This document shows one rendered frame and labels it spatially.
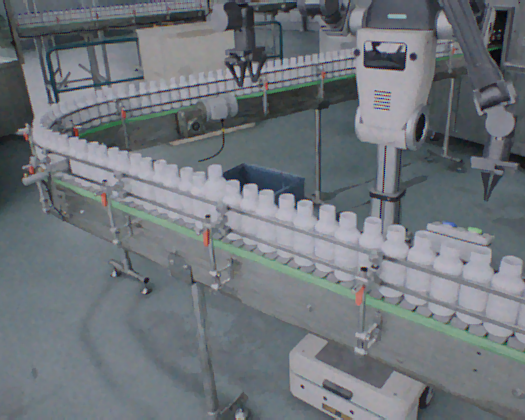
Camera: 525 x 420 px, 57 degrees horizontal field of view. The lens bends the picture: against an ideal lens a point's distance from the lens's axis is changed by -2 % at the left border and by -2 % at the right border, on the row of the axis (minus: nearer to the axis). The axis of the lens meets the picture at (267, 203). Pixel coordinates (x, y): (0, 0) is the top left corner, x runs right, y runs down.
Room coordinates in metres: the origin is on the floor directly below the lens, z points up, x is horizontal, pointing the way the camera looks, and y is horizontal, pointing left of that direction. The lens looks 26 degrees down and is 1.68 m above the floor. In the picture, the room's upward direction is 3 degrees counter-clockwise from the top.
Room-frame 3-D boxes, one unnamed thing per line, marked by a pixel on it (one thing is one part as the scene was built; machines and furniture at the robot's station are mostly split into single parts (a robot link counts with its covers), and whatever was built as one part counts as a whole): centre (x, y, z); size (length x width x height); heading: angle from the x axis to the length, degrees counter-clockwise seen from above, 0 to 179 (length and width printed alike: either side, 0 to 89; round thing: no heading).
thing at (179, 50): (5.62, 0.70, 0.59); 1.10 x 0.62 x 1.18; 123
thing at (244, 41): (1.37, 0.04, 1.51); 0.10 x 0.07 x 0.07; 142
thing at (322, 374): (1.62, -0.44, 0.24); 0.68 x 0.53 x 0.41; 141
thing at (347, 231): (0.99, -0.18, 1.08); 0.06 x 0.06 x 0.17
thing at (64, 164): (1.68, 0.79, 0.96); 0.23 x 0.10 x 0.27; 141
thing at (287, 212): (1.11, -0.05, 1.08); 0.06 x 0.06 x 0.17
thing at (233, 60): (1.36, 0.05, 1.44); 0.07 x 0.07 x 0.09; 52
